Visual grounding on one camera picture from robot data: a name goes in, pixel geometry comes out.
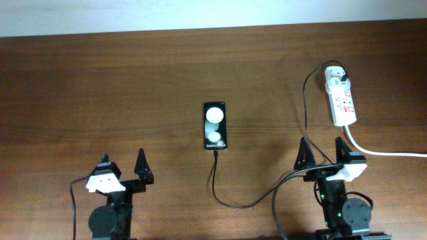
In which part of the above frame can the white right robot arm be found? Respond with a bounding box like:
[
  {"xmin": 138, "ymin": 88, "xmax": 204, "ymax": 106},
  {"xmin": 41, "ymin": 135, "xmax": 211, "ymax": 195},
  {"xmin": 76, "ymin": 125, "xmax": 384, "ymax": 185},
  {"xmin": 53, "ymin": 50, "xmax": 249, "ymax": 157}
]
[{"xmin": 294, "ymin": 137, "xmax": 392, "ymax": 240}]

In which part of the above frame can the white power strip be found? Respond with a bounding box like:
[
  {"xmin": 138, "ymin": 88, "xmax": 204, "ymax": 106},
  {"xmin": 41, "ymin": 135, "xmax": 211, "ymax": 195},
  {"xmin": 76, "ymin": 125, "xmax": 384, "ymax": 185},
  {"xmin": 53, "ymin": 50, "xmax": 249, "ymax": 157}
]
[{"xmin": 328, "ymin": 90, "xmax": 356, "ymax": 127}]

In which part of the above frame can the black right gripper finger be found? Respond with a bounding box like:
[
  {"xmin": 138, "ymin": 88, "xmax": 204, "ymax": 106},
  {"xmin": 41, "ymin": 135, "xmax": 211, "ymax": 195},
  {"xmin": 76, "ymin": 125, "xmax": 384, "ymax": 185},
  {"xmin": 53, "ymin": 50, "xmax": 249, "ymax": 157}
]
[
  {"xmin": 294, "ymin": 137, "xmax": 316, "ymax": 170},
  {"xmin": 335, "ymin": 137, "xmax": 350, "ymax": 163}
]

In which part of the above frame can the white power strip cord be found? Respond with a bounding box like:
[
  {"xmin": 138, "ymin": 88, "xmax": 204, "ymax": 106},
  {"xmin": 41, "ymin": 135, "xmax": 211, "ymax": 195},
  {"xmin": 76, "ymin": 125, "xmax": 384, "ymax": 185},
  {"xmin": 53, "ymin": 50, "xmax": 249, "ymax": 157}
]
[{"xmin": 342, "ymin": 125, "xmax": 427, "ymax": 158}]

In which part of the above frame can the black Galaxy smartphone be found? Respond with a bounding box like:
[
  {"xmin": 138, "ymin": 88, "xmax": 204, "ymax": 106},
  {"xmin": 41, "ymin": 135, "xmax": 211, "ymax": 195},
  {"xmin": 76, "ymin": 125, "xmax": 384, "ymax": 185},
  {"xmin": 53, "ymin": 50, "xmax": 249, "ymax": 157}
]
[{"xmin": 203, "ymin": 102, "xmax": 228, "ymax": 151}]

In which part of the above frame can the black charger cable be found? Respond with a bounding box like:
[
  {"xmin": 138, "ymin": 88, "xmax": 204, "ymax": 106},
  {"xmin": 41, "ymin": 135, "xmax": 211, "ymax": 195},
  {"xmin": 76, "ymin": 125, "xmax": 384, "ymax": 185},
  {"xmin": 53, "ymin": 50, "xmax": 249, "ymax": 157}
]
[{"xmin": 211, "ymin": 59, "xmax": 348, "ymax": 210}]

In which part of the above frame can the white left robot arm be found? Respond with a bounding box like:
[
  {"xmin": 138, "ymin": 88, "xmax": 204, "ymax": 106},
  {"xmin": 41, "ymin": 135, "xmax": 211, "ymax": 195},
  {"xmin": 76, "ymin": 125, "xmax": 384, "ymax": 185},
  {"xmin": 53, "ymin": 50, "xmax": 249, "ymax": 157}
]
[{"xmin": 86, "ymin": 149, "xmax": 154, "ymax": 240}]

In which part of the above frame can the white charger adapter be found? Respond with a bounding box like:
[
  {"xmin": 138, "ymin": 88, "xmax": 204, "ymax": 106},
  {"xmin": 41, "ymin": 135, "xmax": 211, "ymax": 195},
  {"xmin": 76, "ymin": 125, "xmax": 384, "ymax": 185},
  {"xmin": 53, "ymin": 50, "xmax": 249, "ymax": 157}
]
[{"xmin": 324, "ymin": 66, "xmax": 351, "ymax": 94}]

